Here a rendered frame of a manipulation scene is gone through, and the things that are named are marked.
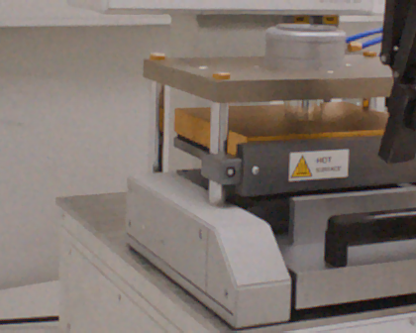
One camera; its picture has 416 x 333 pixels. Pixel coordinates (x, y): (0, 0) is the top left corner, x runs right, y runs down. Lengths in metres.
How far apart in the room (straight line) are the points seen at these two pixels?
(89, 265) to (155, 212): 0.19
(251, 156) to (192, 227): 0.08
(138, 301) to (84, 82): 0.56
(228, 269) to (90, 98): 0.72
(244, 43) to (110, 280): 0.30
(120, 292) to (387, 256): 0.29
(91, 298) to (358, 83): 0.38
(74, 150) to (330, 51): 0.60
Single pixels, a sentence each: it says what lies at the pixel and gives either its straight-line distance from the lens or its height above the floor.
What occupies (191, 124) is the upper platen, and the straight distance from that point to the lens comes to 1.00.
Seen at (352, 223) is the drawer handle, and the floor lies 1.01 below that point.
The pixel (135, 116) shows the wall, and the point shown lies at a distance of 1.52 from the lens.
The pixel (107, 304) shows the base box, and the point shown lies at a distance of 1.07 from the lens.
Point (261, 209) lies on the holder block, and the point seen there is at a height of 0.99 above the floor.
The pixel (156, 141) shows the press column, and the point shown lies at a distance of 1.02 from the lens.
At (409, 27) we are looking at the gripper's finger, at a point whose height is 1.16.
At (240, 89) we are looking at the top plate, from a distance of 0.87.
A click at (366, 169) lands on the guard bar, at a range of 0.94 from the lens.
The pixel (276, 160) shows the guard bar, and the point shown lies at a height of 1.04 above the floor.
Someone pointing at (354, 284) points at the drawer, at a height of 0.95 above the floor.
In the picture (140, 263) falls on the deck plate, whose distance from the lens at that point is 0.96.
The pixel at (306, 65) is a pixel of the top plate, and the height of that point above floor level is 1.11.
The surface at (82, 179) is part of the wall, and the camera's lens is 1.50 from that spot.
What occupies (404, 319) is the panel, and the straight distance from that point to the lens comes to 0.88.
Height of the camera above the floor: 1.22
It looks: 9 degrees down
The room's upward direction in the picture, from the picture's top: 2 degrees clockwise
